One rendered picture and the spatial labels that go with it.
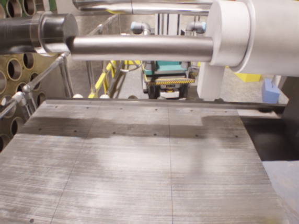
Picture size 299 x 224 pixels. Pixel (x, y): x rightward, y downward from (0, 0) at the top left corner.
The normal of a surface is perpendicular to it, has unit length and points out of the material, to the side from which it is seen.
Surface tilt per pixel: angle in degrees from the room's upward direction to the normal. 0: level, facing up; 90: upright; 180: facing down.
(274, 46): 87
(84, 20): 90
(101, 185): 0
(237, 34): 76
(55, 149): 0
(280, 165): 0
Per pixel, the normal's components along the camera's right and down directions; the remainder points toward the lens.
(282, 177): 0.00, -0.82
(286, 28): -0.04, 0.17
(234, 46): -0.05, 0.64
